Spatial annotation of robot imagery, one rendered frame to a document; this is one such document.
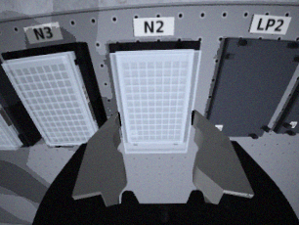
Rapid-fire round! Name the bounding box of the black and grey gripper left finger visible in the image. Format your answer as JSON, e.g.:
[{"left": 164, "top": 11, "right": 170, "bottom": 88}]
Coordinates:
[{"left": 32, "top": 112, "right": 127, "bottom": 225}]

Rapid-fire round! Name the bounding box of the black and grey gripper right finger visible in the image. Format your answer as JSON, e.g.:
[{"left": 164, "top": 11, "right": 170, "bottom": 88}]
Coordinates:
[{"left": 192, "top": 110, "right": 299, "bottom": 225}]

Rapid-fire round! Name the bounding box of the grey flat base plate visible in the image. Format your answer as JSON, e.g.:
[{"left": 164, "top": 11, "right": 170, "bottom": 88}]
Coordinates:
[{"left": 0, "top": 1, "right": 299, "bottom": 225}]

